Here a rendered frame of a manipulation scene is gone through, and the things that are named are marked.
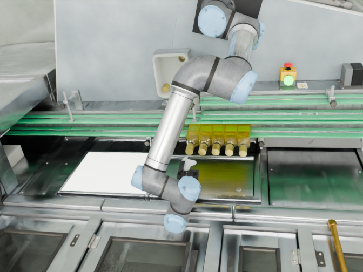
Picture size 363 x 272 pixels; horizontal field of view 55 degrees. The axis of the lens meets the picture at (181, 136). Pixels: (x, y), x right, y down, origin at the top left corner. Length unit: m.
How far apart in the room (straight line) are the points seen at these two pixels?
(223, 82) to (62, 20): 1.08
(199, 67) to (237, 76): 0.12
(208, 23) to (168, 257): 0.90
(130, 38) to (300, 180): 1.05
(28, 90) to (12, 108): 0.16
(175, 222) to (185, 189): 0.13
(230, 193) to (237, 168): 0.18
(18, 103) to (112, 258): 0.91
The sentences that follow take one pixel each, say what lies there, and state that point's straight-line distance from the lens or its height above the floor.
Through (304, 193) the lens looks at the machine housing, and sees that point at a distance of 1.58.
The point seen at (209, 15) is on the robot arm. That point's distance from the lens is 1.46.
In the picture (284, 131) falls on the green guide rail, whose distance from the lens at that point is 1.73.
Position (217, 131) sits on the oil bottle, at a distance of 1.60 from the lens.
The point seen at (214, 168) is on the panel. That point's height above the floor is 1.10.
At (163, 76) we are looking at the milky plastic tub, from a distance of 1.82.
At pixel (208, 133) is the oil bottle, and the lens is 1.60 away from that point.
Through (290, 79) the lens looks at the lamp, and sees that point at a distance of 1.69.
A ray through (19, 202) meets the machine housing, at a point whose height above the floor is 1.39.
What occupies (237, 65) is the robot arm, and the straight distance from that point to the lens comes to 1.12.
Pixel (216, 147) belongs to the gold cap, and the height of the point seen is 1.15.
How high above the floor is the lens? 2.41
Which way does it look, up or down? 57 degrees down
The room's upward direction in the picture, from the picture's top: 161 degrees counter-clockwise
